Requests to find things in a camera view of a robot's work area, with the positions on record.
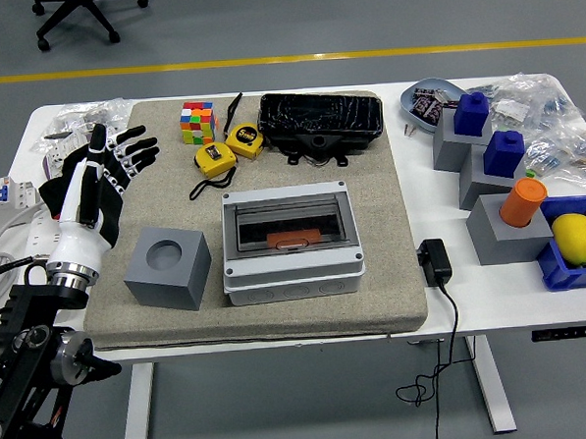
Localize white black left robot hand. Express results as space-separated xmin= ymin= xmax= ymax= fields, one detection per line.
xmin=36 ymin=119 xmax=168 ymax=286

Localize orange cylinder battery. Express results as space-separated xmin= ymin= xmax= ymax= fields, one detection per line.
xmin=498 ymin=176 xmax=550 ymax=229
xmin=266 ymin=229 xmax=323 ymax=251

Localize grey junction box clear lid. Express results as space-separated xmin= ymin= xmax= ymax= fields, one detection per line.
xmin=217 ymin=179 xmax=367 ymax=307

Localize black cloth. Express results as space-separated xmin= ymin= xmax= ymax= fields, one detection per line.
xmin=35 ymin=144 xmax=127 ymax=224

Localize white circuit breaker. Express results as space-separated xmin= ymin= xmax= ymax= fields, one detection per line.
xmin=0 ymin=174 xmax=44 ymax=231

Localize white socket purple edge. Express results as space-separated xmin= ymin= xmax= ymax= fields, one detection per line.
xmin=39 ymin=141 xmax=76 ymax=181

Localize black table control panel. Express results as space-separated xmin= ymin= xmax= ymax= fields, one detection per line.
xmin=531 ymin=325 xmax=586 ymax=344

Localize grey block with round hole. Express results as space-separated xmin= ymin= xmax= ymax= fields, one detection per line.
xmin=121 ymin=223 xmax=215 ymax=316
xmin=464 ymin=191 xmax=557 ymax=267

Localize clear bag of parts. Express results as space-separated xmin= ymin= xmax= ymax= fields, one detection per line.
xmin=519 ymin=124 xmax=586 ymax=197
xmin=486 ymin=70 xmax=586 ymax=139
xmin=27 ymin=97 xmax=136 ymax=155

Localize blue plastic bin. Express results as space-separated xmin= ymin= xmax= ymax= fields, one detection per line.
xmin=533 ymin=194 xmax=586 ymax=294

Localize white table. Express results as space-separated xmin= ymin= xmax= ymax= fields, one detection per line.
xmin=0 ymin=70 xmax=586 ymax=439

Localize colourful puzzle cube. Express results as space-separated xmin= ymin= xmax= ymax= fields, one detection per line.
xmin=178 ymin=99 xmax=220 ymax=146

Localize yellow lemon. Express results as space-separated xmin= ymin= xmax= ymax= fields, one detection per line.
xmin=551 ymin=212 xmax=586 ymax=268

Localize yellow tape measure black label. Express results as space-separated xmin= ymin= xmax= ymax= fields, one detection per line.
xmin=223 ymin=122 xmax=265 ymax=160

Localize black office chair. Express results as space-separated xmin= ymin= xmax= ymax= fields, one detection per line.
xmin=30 ymin=0 xmax=151 ymax=53

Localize black cracked tray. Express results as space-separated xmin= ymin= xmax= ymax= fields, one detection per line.
xmin=255 ymin=87 xmax=388 ymax=173

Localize blue block with knob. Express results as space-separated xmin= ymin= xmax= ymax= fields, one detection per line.
xmin=481 ymin=129 xmax=527 ymax=180
xmin=452 ymin=90 xmax=492 ymax=138

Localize grey-brown mat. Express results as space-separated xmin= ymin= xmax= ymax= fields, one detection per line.
xmin=72 ymin=85 xmax=431 ymax=354

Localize pale blue dish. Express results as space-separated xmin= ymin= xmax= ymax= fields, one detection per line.
xmin=398 ymin=76 xmax=469 ymax=137

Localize yellow tape measure black strap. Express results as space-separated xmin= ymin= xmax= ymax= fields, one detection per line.
xmin=186 ymin=139 xmax=240 ymax=201

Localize thin black strap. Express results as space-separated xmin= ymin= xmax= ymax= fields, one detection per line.
xmin=220 ymin=91 xmax=246 ymax=138

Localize black power adapter with cord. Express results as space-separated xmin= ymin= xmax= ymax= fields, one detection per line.
xmin=388 ymin=236 xmax=478 ymax=439

